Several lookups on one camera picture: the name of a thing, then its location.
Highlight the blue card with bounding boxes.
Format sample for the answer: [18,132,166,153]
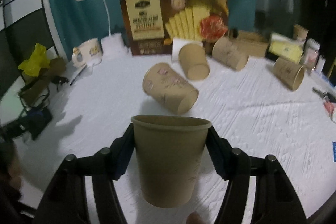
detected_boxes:
[333,141,336,162]

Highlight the glass jar pink contents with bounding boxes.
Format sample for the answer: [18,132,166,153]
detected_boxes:
[303,38,321,71]

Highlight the lying kraft cup by box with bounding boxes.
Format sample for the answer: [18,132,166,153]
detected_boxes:
[211,37,249,71]

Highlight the cream ceramic mug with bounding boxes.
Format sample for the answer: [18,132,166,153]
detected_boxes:
[72,38,102,68]

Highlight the right lying kraft cup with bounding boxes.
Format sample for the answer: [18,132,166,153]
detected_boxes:
[272,57,305,91]

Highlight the black pen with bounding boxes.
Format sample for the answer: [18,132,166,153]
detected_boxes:
[70,65,87,86]

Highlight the cardboard box left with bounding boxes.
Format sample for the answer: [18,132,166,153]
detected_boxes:
[18,57,66,106]

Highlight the upright kraft cup back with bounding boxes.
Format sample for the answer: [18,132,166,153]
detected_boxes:
[293,24,309,42]

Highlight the middle lying kraft cup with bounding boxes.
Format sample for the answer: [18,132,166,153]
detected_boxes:
[179,43,210,81]

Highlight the yellow tissue box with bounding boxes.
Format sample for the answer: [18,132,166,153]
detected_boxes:
[268,32,304,64]

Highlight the brown cracker box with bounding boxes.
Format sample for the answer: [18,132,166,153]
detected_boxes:
[120,0,229,56]

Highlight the front lying kraft cup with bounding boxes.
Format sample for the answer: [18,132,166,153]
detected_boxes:
[142,63,199,115]

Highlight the small white bottle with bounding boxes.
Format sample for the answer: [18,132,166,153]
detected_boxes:
[315,55,326,74]

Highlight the white textured tablecloth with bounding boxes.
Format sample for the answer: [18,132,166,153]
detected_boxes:
[17,56,335,216]

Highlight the kraft paper tray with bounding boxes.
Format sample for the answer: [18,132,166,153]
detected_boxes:
[228,29,269,58]

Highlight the yellow plastic bag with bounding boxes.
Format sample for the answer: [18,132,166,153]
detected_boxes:
[18,43,51,77]

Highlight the kraft paper cup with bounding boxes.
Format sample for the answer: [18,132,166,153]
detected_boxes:
[131,115,212,208]

